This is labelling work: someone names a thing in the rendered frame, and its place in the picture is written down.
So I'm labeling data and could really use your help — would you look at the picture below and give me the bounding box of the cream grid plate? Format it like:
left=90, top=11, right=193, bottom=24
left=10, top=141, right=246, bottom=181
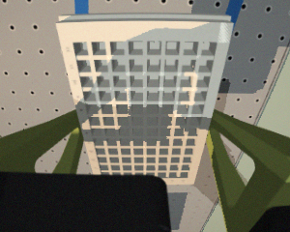
left=56, top=13, right=234, bottom=185

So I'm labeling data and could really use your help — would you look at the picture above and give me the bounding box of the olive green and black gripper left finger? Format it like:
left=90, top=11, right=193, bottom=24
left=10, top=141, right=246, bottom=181
left=0, top=109, right=84, bottom=174

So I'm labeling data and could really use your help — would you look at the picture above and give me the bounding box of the blue tape outline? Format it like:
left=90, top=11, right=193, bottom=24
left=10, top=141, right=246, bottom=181
left=74, top=0, right=244, bottom=29

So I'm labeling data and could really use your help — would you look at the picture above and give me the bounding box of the grey perforated base plate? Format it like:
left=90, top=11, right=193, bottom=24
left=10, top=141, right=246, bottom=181
left=0, top=0, right=290, bottom=232

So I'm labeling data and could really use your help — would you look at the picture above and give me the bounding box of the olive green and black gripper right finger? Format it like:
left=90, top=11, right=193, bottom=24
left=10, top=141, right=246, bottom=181
left=206, top=109, right=290, bottom=232

